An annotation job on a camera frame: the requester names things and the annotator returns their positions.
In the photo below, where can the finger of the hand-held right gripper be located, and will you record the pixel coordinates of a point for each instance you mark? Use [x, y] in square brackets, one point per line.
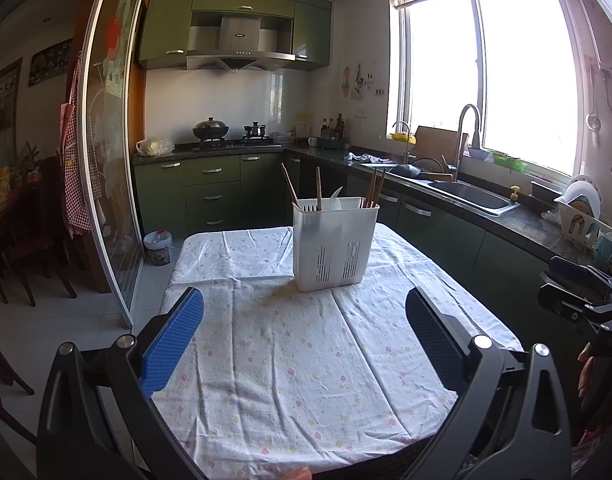
[561, 300]
[568, 269]

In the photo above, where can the framed wall poster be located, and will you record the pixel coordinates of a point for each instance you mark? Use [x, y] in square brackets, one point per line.
[3, 100]

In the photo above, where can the yellow packet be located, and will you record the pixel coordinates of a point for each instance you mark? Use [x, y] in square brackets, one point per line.
[1, 187]

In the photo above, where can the purple bowl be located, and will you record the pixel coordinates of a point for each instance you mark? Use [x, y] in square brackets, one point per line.
[479, 154]

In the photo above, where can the black gas stove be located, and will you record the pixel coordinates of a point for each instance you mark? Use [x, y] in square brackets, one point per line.
[236, 144]

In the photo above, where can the light blue mug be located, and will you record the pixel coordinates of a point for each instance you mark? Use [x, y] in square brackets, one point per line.
[606, 247]

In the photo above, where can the dark wooden dining table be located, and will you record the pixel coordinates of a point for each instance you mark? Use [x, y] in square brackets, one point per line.
[6, 220]

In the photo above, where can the dark wall poster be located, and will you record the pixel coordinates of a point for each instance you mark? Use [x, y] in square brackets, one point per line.
[51, 62]

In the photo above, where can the green cabinet with drawers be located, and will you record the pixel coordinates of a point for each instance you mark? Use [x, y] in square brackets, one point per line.
[161, 200]

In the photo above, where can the green condiment tray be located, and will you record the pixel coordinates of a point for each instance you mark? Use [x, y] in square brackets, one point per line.
[331, 144]

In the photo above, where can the yellow tap knob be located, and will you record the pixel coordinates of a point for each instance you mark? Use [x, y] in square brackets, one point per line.
[514, 192]

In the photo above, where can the dark glass bottle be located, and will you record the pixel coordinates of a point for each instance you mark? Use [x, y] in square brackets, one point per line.
[327, 130]
[342, 127]

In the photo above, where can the small trash bin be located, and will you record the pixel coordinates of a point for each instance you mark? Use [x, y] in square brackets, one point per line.
[158, 250]

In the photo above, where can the steel range hood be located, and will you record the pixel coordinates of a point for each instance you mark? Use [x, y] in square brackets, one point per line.
[241, 35]

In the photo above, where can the black wok with lid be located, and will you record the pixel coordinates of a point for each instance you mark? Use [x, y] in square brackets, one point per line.
[211, 129]

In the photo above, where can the dark wooden dining chair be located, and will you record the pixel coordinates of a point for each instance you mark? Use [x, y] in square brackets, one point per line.
[51, 240]

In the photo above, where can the white floral tablecloth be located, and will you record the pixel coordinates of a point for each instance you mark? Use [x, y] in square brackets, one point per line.
[286, 360]

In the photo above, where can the hanging wall decoration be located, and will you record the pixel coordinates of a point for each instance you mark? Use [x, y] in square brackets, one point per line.
[347, 82]

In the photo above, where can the glass sliding door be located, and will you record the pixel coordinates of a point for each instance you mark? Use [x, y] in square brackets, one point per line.
[111, 160]

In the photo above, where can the white dish rack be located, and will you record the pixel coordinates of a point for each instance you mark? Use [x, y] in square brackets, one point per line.
[581, 225]

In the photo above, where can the dark stone countertop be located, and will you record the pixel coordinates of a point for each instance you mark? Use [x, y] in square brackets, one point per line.
[526, 220]

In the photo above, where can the person's left hand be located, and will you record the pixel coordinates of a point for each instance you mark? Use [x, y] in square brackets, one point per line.
[297, 475]

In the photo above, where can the clear plastic jar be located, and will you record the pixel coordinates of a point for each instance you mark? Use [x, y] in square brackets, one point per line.
[302, 127]

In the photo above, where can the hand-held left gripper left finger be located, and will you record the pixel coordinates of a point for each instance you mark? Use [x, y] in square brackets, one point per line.
[171, 345]

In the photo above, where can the white plastic bag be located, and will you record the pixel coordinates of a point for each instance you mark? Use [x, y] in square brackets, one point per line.
[156, 147]

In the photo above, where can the dark cooking pot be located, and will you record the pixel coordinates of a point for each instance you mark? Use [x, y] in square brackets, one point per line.
[255, 131]

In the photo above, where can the kitchen window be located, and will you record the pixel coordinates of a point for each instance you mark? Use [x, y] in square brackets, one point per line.
[526, 60]

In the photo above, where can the red checked apron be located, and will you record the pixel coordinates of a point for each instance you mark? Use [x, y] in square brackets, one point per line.
[73, 185]

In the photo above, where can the wooden cutting board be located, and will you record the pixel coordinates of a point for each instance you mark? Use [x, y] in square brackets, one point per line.
[436, 142]

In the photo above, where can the grey dish cloth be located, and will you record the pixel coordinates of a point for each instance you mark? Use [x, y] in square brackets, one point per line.
[366, 157]

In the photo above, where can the green sink cabinet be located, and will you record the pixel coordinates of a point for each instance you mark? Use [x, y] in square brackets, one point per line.
[436, 240]

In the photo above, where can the black box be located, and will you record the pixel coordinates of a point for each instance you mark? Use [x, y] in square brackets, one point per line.
[546, 190]

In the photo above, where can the black frying pan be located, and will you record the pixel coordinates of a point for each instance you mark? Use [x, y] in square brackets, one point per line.
[411, 170]

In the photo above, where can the yellow plastic basket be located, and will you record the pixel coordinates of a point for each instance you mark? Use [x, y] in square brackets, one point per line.
[402, 137]

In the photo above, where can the white plastic spoon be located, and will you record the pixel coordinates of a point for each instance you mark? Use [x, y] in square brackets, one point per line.
[337, 192]

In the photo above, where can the tall steel faucet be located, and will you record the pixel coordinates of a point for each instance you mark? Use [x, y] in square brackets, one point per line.
[461, 130]

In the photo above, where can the person's right hand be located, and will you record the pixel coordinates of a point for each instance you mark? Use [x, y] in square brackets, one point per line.
[585, 375]

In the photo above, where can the green upper cabinets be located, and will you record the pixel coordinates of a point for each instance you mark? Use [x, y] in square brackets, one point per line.
[166, 25]

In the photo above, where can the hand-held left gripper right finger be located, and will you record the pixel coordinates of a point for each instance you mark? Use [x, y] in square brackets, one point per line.
[436, 340]

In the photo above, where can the steel sink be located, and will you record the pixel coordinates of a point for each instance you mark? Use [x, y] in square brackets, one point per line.
[471, 195]

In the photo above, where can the small steel faucet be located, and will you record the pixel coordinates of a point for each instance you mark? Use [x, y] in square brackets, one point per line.
[408, 147]

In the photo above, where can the white plate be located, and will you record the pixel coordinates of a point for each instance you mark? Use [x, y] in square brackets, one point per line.
[583, 190]

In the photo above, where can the white plastic utensil holder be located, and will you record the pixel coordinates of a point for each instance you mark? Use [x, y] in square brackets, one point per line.
[311, 250]

